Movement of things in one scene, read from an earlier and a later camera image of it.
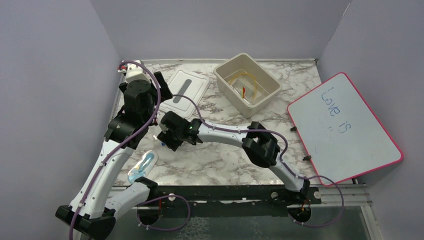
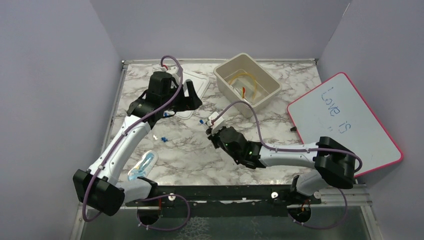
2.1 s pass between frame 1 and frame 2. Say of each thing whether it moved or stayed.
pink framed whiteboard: stayed
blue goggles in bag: stayed
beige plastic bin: stayed
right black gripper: moved
